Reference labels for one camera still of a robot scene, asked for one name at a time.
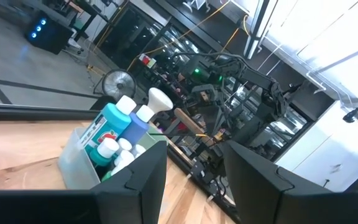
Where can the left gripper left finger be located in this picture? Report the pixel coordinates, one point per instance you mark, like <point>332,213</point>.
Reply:
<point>135,199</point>

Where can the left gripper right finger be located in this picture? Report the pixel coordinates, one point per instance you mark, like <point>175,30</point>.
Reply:
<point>250,186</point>

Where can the small green paint bottle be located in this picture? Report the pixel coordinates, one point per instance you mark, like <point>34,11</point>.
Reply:
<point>120,167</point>

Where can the small white-capped paint bottle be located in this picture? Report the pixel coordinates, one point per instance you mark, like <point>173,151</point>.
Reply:
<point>124,144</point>

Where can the small teal paint bottle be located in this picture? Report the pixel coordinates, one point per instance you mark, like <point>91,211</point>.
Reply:
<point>107,147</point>

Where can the clear plastic bin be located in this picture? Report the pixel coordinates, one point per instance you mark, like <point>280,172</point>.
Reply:
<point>76,168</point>

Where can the large periwinkle paint bottle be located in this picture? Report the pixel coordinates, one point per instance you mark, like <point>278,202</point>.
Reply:
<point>135,129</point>

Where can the large teal paint bottle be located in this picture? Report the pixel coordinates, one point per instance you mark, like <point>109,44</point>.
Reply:
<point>110,121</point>

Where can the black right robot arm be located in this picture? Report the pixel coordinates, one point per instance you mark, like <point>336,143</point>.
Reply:
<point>259,81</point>

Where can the white cabinet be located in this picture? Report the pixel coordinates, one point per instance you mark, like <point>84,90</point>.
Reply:
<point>328,155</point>

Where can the white mushroom table lamp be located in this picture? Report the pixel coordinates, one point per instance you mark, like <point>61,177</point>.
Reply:
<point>160,99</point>

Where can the round floor fan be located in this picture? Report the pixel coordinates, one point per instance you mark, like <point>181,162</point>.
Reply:
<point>118,84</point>

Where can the red and white box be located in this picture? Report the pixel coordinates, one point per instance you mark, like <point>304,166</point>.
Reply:
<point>148,60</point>

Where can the computer tower blue lights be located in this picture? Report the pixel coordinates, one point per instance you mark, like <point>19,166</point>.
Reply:
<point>51,37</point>

